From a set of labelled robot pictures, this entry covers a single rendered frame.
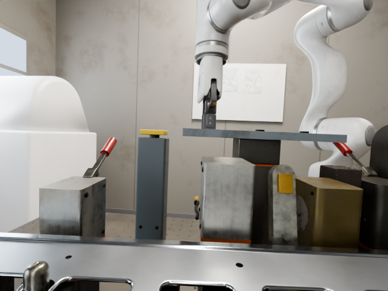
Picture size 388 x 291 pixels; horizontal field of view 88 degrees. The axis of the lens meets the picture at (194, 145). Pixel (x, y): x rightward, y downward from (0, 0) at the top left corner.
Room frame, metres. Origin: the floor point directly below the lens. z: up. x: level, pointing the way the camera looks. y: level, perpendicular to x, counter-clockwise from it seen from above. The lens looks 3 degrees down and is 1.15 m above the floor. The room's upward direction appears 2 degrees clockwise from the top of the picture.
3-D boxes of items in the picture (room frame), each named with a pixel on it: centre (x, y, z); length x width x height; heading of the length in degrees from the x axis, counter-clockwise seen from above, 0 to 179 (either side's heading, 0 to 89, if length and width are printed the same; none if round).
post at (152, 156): (0.52, 0.10, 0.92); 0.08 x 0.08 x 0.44; 0
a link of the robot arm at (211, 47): (0.52, -0.03, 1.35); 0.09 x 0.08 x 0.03; 6
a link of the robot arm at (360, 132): (0.70, -0.51, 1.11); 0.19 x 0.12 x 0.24; 25
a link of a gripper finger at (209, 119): (0.49, -0.04, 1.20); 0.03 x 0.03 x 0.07; 6
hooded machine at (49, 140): (1.95, 1.51, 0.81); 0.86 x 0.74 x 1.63; 175
